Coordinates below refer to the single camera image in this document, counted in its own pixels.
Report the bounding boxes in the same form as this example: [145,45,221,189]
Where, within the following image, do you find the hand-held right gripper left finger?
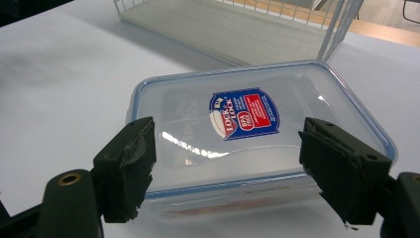
[92,116,158,224]

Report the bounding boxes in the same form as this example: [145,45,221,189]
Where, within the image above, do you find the white wire rack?
[112,0,365,67]

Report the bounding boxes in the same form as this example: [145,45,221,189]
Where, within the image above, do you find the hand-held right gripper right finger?
[298,116,393,226]

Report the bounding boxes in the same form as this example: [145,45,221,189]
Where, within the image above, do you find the clear plastic food container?
[125,59,398,220]

